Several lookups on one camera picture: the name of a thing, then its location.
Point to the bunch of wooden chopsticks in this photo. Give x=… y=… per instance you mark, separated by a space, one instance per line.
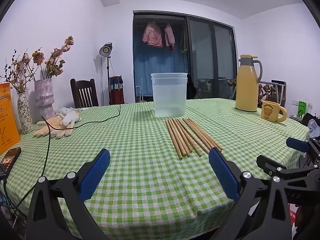
x=180 y=140

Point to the yellow bear mug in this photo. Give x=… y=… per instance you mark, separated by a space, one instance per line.
x=271 y=111

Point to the clear plastic container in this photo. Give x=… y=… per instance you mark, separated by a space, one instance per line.
x=169 y=97

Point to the metal drying rack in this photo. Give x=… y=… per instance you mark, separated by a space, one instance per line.
x=281 y=92

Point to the dark wooden chair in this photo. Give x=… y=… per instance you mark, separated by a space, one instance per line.
x=83 y=93

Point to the small pink jacket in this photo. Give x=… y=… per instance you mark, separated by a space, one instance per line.
x=169 y=36

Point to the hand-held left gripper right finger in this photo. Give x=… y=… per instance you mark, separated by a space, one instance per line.
x=222 y=170

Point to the large pink jacket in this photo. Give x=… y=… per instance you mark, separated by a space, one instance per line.
x=152 y=35

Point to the crumpled white cloth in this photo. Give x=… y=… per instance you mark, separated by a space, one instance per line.
x=66 y=110

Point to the blue curtain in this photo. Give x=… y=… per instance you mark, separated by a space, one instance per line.
x=160 y=60

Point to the yellow thermos jug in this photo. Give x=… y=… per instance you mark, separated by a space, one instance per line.
x=247 y=87

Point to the black smartphone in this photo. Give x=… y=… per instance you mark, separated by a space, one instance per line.
x=10 y=158

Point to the red fabric hanging decoration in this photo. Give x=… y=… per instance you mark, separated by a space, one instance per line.
x=116 y=92

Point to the dark cloth bundle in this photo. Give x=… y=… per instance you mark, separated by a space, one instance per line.
x=312 y=126

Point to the yellow knit work glove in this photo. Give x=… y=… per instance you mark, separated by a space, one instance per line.
x=55 y=127

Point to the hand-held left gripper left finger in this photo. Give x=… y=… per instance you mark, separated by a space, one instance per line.
x=96 y=172

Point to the orange booklet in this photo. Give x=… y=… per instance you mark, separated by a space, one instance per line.
x=8 y=120

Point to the tall dried rose stems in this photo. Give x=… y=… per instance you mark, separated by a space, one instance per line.
x=53 y=65

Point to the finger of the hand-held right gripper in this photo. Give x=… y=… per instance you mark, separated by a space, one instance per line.
x=297 y=143
x=270 y=166

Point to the dried twig bouquet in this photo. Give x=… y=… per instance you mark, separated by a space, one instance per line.
x=18 y=75

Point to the green checked tablecloth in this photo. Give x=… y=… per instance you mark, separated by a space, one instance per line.
x=140 y=160

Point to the studio light on stand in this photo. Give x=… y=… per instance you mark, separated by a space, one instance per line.
x=105 y=50

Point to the slim floral vase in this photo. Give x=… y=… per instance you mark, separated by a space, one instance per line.
x=24 y=115

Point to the black jacket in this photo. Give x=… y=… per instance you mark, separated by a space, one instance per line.
x=191 y=87

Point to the pink textured vase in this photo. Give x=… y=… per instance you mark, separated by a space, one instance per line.
x=44 y=97

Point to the white folding rack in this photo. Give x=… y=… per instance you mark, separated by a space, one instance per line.
x=141 y=92

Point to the sliding glass door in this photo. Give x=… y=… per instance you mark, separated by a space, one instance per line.
x=210 y=55

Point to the white knit work glove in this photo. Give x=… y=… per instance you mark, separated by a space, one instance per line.
x=71 y=118

